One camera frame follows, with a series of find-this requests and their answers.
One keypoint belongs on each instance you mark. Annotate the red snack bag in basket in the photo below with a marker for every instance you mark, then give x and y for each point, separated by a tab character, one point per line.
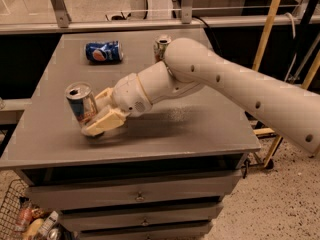
24	219

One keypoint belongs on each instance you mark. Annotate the wire basket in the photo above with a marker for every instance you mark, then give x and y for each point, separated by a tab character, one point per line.
14	199

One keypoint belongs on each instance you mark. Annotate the white packet in basket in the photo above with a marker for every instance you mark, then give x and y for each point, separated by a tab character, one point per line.
48	224

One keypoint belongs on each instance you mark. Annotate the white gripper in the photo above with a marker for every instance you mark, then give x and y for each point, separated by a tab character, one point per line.
128	95

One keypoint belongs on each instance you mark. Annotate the green 7up can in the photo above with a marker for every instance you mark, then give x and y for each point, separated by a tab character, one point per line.
160	45

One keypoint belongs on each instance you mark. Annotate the metal railing frame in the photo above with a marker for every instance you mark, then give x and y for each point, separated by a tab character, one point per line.
75	16

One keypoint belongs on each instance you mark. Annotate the blue pepsi can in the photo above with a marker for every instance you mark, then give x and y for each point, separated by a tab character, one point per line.
104	52

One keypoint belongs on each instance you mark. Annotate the red bull can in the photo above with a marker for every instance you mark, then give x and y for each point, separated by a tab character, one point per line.
81	100

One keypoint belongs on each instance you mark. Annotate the grey drawer cabinet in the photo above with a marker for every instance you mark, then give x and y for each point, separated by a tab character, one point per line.
161	175

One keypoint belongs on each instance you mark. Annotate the wooden easel frame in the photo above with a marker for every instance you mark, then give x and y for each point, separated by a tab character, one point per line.
259	55

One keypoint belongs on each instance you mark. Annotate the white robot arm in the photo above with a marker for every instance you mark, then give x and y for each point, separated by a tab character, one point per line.
291	111

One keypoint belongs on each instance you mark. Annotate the yellow item in basket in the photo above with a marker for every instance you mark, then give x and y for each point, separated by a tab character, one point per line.
32	229

